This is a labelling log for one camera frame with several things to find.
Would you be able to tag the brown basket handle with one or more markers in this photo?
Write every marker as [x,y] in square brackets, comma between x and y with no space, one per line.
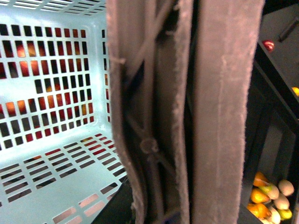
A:
[180,72]

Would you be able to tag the light blue plastic basket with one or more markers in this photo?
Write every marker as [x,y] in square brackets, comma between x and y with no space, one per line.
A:
[58,161]

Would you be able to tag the red apple on shelf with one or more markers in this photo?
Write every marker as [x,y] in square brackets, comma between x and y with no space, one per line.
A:
[269,45]

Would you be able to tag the pile of mangoes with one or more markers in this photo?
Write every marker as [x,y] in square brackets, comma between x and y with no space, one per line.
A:
[269,202]

